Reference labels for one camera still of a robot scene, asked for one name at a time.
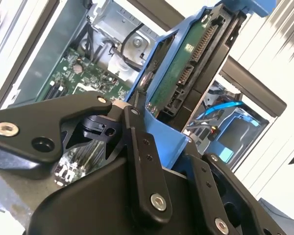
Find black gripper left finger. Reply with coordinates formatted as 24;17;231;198
0;89;174;225

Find hard disk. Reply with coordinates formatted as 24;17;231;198
123;0;277;178

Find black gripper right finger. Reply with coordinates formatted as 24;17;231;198
186;139;286;235

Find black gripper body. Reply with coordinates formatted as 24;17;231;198
26;156;238;235

